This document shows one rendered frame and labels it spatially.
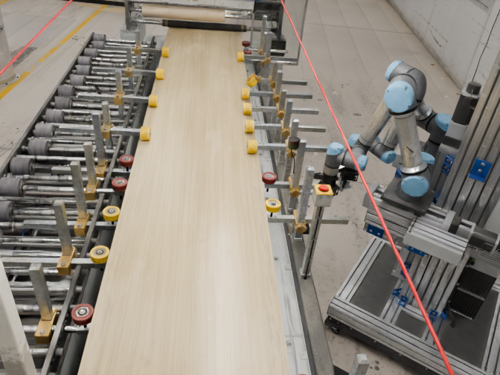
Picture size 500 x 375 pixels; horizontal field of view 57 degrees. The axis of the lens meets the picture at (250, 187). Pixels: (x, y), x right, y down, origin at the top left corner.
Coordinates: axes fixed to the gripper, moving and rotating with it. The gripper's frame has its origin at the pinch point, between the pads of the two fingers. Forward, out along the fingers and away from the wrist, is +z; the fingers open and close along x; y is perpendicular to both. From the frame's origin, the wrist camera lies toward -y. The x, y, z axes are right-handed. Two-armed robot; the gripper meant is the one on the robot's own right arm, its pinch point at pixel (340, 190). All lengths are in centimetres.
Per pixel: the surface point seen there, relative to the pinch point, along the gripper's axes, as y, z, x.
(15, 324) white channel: -122, -56, -137
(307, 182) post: -28.2, -25.7, -30.7
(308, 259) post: -28, 0, -57
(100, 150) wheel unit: -136, -11, 14
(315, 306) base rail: -26, 12, -74
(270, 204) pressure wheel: -44, -8, -26
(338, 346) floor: 6, 83, -46
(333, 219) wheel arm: -9.3, 0.8, -26.4
